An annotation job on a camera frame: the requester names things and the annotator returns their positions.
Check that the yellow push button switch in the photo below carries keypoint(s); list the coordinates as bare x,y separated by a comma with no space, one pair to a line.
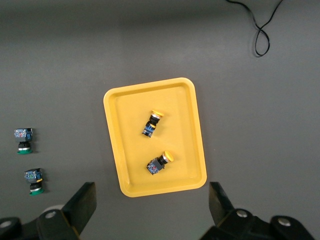
150,128
155,167

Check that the green push button switch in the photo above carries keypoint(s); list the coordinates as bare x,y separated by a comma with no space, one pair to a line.
32,175
22,133

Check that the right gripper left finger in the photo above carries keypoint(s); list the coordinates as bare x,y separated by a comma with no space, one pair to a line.
80,207

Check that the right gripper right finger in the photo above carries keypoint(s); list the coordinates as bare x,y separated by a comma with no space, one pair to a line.
221,210

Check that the yellow plastic tray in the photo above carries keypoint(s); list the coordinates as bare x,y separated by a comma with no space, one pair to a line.
175,125

